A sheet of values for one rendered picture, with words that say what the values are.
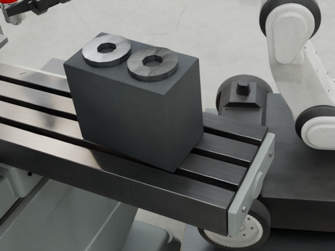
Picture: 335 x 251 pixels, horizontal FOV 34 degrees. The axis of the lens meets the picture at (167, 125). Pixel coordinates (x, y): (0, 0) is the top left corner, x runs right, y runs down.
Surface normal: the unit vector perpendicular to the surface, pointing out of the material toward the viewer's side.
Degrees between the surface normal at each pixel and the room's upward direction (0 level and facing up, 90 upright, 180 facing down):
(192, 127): 90
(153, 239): 0
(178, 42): 0
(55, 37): 0
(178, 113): 90
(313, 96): 90
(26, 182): 90
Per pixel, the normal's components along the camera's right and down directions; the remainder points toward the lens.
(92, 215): 0.89, 0.23
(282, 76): -0.13, 0.92
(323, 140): -0.16, 0.66
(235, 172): -0.09, -0.75
